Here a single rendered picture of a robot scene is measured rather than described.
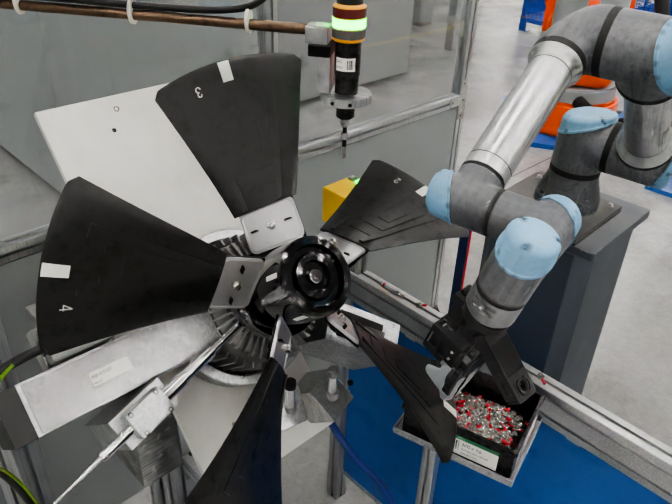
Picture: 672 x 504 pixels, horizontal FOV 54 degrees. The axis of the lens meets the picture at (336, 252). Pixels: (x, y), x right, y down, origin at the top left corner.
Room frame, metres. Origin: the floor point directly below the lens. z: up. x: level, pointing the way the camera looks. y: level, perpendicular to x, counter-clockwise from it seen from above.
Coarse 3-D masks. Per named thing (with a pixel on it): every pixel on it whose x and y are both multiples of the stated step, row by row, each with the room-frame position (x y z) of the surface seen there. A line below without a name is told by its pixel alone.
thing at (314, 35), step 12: (312, 24) 0.88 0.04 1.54; (312, 36) 0.87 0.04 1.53; (324, 36) 0.87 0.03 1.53; (312, 48) 0.87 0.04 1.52; (324, 48) 0.86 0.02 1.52; (324, 60) 0.87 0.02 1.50; (324, 72) 0.87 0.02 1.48; (324, 84) 0.87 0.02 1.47; (324, 96) 0.86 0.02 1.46; (336, 96) 0.86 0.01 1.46; (348, 96) 0.86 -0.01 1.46; (360, 96) 0.86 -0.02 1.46; (348, 108) 0.84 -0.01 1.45
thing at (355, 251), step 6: (318, 234) 0.92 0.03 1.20; (324, 234) 0.93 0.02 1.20; (330, 234) 0.92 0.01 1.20; (336, 240) 0.91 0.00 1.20; (342, 240) 0.91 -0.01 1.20; (336, 246) 0.89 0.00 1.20; (342, 246) 0.89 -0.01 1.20; (348, 246) 0.89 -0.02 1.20; (354, 246) 0.89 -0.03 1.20; (360, 246) 0.89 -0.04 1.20; (342, 252) 0.87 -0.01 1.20; (348, 252) 0.87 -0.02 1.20; (354, 252) 0.87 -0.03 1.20; (360, 252) 0.87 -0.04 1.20; (348, 258) 0.86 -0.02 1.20; (354, 258) 0.86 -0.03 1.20
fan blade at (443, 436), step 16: (352, 320) 0.84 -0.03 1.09; (368, 336) 0.81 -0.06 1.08; (368, 352) 0.75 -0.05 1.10; (384, 352) 0.79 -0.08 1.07; (400, 352) 0.85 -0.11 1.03; (384, 368) 0.75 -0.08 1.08; (400, 368) 0.78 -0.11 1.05; (416, 368) 0.83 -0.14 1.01; (400, 384) 0.74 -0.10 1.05; (416, 384) 0.77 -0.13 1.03; (432, 384) 0.81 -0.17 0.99; (416, 400) 0.74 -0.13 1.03; (432, 400) 0.77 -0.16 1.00; (448, 400) 0.80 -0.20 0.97; (416, 416) 0.70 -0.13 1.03; (432, 416) 0.73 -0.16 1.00; (448, 416) 0.76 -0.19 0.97; (432, 432) 0.70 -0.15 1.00; (448, 432) 0.73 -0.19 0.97; (448, 448) 0.70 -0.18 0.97
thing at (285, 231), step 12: (276, 204) 0.87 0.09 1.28; (288, 204) 0.87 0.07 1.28; (252, 216) 0.87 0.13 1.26; (264, 216) 0.87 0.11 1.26; (276, 216) 0.86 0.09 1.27; (288, 216) 0.86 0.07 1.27; (252, 228) 0.86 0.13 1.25; (264, 228) 0.86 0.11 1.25; (276, 228) 0.86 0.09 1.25; (288, 228) 0.85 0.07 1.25; (300, 228) 0.85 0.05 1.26; (252, 240) 0.85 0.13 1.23; (264, 240) 0.85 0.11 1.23; (276, 240) 0.85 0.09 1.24; (288, 240) 0.84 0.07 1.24; (252, 252) 0.85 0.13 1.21
